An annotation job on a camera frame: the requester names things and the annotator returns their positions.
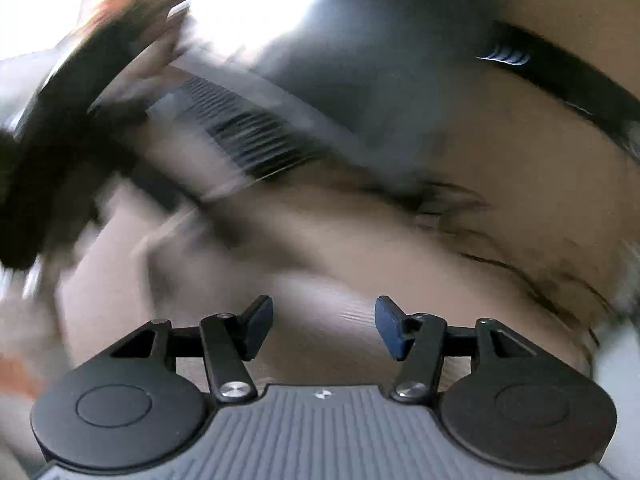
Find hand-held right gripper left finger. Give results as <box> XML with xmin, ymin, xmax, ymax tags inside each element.
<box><xmin>107</xmin><ymin>294</ymin><xmax>275</xmax><ymax>404</ymax></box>

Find black strap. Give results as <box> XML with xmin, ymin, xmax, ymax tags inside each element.
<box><xmin>487</xmin><ymin>22</ymin><xmax>640</xmax><ymax>163</ymax></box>

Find dark keyboard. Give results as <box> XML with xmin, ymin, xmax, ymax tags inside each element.
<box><xmin>150</xmin><ymin>72</ymin><xmax>332</xmax><ymax>184</ymax></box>

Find black cable tangle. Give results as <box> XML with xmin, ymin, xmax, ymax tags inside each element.
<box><xmin>412</xmin><ymin>177</ymin><xmax>608</xmax><ymax>323</ymax></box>

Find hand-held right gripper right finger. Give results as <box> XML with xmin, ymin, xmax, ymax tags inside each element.
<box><xmin>374</xmin><ymin>295</ymin><xmax>540</xmax><ymax>404</ymax></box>

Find white knit sweater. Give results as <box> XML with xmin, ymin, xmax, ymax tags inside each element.
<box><xmin>145</xmin><ymin>230</ymin><xmax>596</xmax><ymax>391</ymax></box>

